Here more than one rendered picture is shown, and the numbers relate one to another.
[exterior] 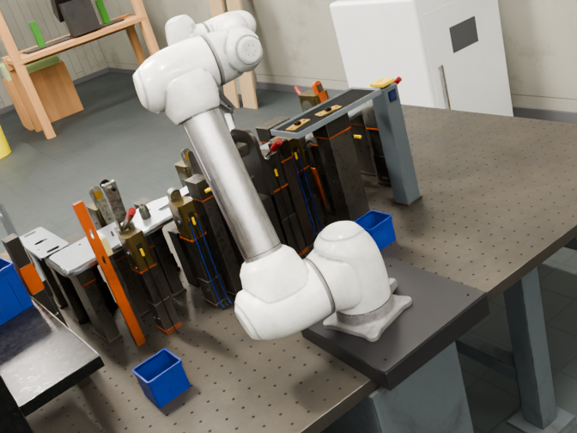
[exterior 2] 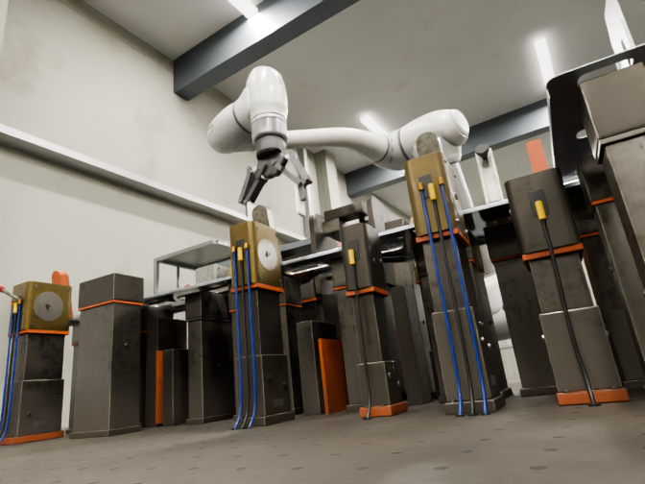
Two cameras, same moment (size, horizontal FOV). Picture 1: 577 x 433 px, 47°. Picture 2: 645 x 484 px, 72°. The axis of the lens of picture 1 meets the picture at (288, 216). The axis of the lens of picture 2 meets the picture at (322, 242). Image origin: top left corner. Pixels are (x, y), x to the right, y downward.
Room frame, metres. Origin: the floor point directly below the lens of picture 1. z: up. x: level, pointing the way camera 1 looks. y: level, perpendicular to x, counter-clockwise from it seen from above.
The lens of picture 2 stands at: (2.64, 1.05, 0.75)
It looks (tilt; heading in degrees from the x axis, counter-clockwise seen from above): 18 degrees up; 239
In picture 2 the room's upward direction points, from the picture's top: 6 degrees counter-clockwise
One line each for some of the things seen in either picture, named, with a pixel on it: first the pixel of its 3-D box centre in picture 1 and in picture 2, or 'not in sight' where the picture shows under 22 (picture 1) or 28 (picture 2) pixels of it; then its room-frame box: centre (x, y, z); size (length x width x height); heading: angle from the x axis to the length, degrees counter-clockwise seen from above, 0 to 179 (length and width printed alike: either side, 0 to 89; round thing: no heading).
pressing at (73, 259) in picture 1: (232, 171); (272, 277); (2.24, 0.14, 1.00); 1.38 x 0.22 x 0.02; 122
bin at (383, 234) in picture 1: (373, 231); not in sight; (1.96, -0.26, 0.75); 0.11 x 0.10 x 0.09; 122
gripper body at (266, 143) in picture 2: not in sight; (272, 159); (2.22, 0.16, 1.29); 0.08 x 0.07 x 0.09; 122
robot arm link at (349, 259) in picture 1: (348, 265); not in sight; (1.49, -0.11, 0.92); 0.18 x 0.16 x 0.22; 107
